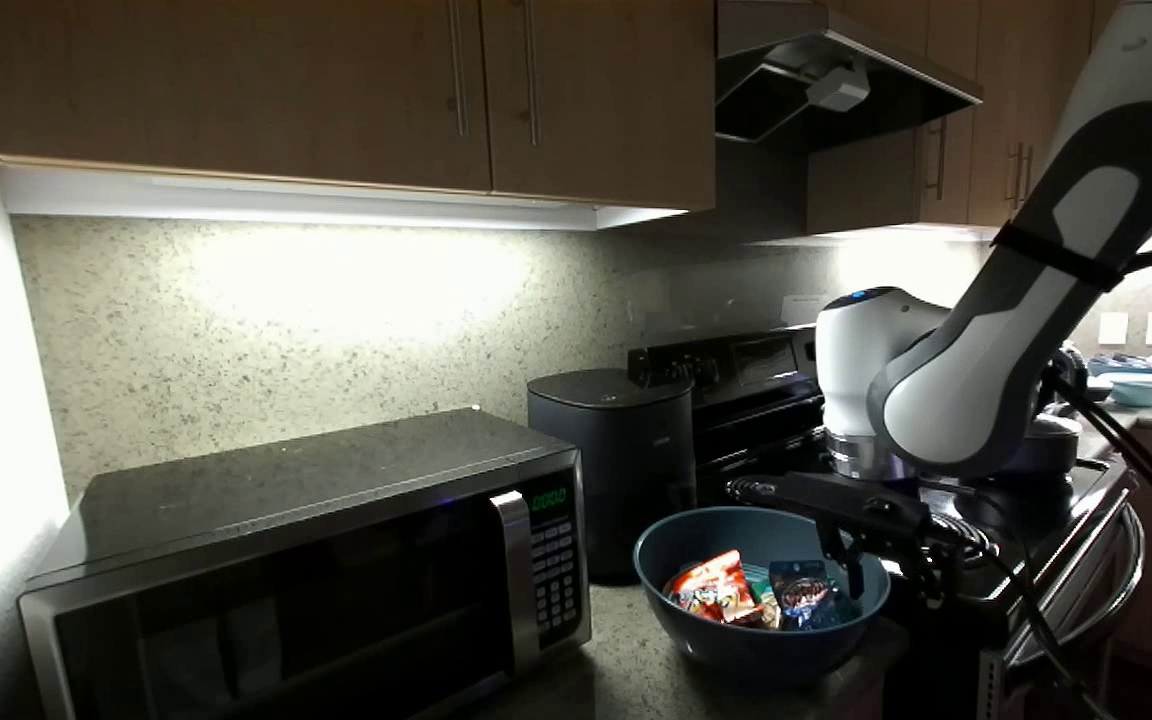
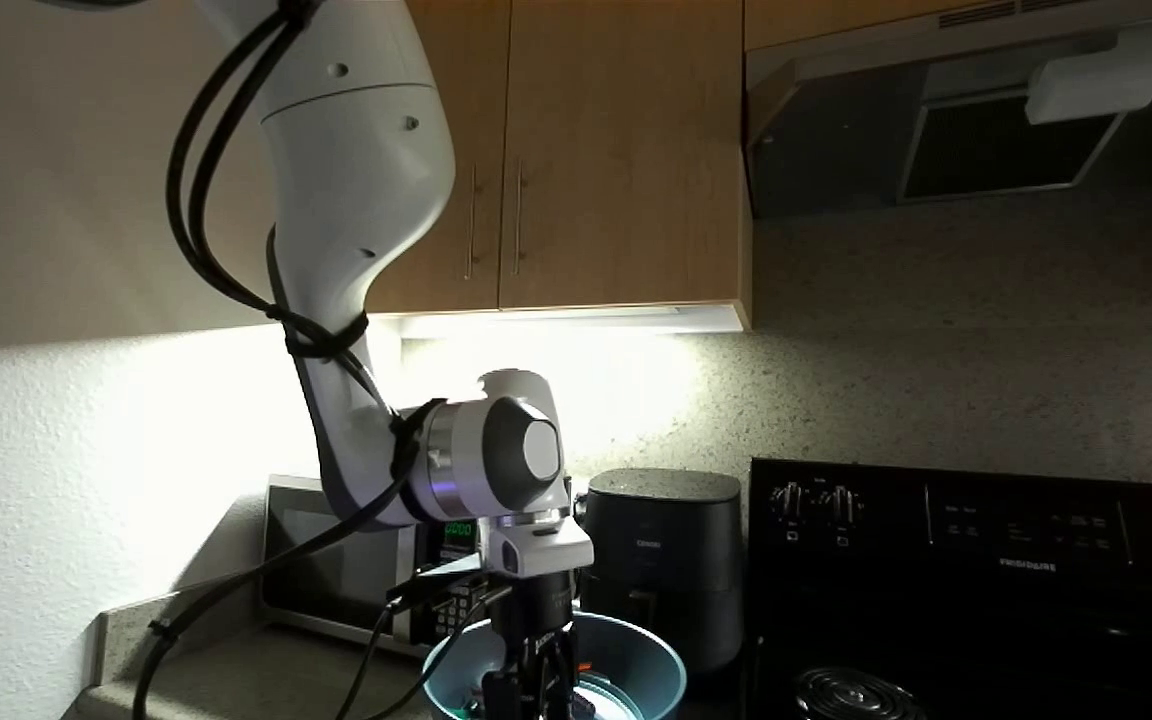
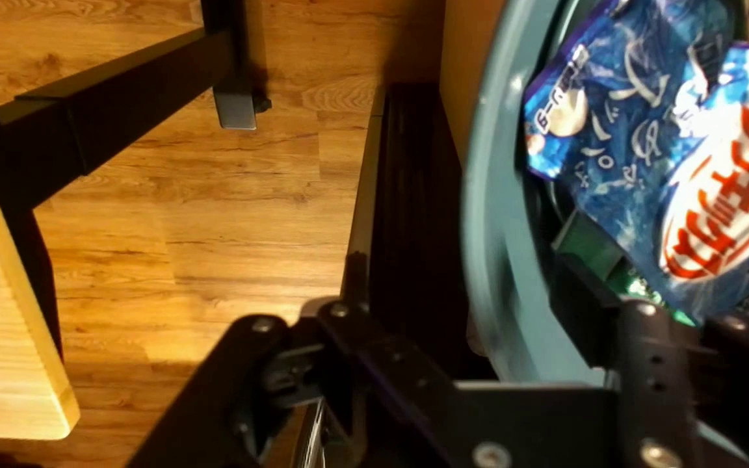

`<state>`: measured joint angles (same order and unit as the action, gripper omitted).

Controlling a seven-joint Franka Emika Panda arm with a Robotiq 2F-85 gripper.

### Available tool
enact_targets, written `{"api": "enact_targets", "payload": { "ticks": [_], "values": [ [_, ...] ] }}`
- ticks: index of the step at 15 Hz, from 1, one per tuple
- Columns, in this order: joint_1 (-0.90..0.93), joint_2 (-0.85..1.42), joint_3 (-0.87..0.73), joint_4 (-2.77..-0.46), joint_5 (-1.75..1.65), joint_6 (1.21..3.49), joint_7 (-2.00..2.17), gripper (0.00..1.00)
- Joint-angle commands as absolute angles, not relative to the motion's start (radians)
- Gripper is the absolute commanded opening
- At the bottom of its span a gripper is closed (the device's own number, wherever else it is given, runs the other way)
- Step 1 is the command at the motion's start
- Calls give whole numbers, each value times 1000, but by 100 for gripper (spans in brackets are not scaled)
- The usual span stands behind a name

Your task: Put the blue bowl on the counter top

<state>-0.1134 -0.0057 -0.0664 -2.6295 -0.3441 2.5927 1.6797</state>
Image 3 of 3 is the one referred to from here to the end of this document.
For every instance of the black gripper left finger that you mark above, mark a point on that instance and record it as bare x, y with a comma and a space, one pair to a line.
349, 372

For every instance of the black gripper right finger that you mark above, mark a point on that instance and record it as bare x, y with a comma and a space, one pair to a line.
657, 379

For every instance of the blue bowl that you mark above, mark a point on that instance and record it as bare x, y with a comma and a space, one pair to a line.
501, 216

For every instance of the light wooden table top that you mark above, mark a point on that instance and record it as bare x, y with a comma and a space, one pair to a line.
0, 372

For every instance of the green snack packet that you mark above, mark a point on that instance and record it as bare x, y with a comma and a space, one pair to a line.
597, 248

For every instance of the black vertical panel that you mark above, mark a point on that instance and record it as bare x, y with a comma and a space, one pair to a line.
410, 235

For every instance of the blue snack bag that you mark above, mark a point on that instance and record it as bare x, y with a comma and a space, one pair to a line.
651, 131

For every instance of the black metal table frame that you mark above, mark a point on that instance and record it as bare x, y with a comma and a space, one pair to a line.
104, 113

